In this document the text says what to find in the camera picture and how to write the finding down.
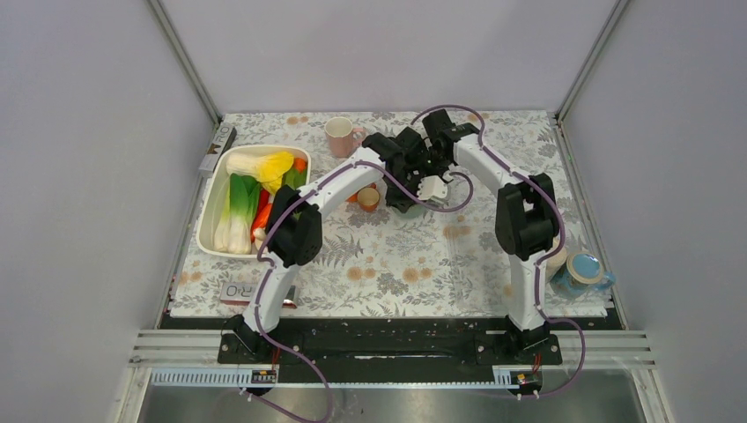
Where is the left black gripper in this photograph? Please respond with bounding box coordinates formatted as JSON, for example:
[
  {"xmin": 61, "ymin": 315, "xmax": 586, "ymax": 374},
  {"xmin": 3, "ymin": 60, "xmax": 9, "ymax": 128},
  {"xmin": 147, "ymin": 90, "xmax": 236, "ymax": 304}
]
[{"xmin": 383, "ymin": 167, "xmax": 428, "ymax": 212}]

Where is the small red-orange mug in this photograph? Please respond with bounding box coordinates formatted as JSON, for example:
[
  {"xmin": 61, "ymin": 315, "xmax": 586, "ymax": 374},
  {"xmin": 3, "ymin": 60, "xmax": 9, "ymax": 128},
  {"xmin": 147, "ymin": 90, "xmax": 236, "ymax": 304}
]
[{"xmin": 356, "ymin": 184, "xmax": 381, "ymax": 212}]

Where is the light pink mug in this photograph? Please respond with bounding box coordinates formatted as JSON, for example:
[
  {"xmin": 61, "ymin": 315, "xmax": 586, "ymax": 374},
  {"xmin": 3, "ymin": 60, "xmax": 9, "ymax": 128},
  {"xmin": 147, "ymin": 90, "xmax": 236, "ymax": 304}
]
[{"xmin": 324, "ymin": 116, "xmax": 367, "ymax": 159}]

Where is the cream floral mug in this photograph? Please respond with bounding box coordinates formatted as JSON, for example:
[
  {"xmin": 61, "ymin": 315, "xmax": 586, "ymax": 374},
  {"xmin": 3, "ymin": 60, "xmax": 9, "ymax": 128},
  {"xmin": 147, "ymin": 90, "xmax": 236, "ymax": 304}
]
[{"xmin": 545, "ymin": 237, "xmax": 568, "ymax": 276}]

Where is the green glazed mug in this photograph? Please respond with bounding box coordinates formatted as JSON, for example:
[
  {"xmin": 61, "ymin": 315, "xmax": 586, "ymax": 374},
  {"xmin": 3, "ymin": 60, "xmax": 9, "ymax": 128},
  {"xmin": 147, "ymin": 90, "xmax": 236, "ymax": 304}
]
[{"xmin": 392, "ymin": 200, "xmax": 450, "ymax": 219}]

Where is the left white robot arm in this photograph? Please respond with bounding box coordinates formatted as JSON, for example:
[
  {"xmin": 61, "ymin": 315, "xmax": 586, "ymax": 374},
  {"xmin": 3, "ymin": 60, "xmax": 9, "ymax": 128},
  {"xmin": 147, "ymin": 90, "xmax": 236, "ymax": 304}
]
[{"xmin": 226, "ymin": 128, "xmax": 435, "ymax": 362}]

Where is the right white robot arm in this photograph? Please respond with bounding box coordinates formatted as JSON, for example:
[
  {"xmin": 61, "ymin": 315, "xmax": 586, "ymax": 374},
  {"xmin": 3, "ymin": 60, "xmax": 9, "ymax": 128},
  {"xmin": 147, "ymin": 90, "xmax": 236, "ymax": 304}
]
[{"xmin": 417, "ymin": 105, "xmax": 565, "ymax": 363}]

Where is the blue glazed mug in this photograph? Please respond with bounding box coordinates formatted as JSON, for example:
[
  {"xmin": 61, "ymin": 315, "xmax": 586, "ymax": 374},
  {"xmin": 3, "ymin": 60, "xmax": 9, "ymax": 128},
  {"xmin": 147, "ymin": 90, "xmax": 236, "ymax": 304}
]
[{"xmin": 550, "ymin": 252, "xmax": 617, "ymax": 299}]

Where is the floral table mat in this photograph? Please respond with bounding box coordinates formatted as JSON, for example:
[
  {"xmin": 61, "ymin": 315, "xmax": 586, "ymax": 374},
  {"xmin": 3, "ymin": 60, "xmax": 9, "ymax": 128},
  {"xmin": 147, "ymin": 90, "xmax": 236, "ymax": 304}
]
[{"xmin": 169, "ymin": 110, "xmax": 612, "ymax": 318}]

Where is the toy yellow cabbage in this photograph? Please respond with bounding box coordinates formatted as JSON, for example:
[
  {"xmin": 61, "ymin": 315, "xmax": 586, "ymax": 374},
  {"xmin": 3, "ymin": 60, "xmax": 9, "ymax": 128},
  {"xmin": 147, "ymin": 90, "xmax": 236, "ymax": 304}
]
[{"xmin": 226, "ymin": 152, "xmax": 295, "ymax": 195}]

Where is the toy carrot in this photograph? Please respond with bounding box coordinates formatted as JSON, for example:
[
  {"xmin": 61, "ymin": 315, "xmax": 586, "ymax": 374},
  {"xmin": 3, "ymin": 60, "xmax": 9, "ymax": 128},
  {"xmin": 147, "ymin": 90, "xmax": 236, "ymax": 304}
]
[{"xmin": 251, "ymin": 189, "xmax": 272, "ymax": 231}]

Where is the toy mushroom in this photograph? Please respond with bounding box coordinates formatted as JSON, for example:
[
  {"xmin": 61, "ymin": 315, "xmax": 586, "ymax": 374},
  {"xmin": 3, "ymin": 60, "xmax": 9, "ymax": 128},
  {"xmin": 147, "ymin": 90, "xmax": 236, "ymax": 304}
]
[{"xmin": 252, "ymin": 227, "xmax": 266, "ymax": 255}]

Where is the toy green bok choy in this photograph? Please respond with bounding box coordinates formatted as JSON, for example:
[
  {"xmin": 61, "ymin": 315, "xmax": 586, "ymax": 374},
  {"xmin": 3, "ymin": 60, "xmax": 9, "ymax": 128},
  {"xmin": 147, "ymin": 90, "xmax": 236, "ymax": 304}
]
[{"xmin": 213, "ymin": 173, "xmax": 262, "ymax": 255}]

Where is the white plastic tray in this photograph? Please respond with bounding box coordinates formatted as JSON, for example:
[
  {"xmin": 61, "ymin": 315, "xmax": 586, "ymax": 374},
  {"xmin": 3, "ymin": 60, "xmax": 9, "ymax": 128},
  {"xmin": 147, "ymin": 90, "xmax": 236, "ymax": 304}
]
[{"xmin": 196, "ymin": 145, "xmax": 312, "ymax": 262}]

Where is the silver snack packet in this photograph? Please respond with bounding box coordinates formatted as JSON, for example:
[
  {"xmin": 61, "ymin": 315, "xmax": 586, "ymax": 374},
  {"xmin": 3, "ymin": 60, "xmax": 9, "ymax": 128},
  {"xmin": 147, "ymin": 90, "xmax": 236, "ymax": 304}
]
[{"xmin": 218, "ymin": 282, "xmax": 298, "ymax": 309}]

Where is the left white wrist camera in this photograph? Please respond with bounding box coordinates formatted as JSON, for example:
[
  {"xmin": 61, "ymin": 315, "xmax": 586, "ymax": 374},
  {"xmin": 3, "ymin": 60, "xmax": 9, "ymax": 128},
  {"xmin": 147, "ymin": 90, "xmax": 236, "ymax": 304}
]
[{"xmin": 417, "ymin": 175, "xmax": 449, "ymax": 204}]

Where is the grey box at wall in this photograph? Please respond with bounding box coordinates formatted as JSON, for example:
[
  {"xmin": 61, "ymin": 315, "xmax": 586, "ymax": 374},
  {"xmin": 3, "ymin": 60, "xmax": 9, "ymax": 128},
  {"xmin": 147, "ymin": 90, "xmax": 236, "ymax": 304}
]
[{"xmin": 198, "ymin": 122, "xmax": 237, "ymax": 177}]

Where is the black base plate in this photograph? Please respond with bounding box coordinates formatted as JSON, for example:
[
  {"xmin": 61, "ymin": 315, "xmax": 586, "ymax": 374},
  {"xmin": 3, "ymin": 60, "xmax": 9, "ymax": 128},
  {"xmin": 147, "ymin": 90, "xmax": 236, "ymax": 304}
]
[{"xmin": 218, "ymin": 317, "xmax": 563, "ymax": 383}]

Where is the white cable duct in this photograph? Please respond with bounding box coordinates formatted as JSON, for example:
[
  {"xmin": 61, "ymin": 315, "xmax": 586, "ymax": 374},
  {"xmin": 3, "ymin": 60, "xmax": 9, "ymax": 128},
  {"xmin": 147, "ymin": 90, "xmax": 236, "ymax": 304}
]
[{"xmin": 150, "ymin": 366, "xmax": 544, "ymax": 389}]

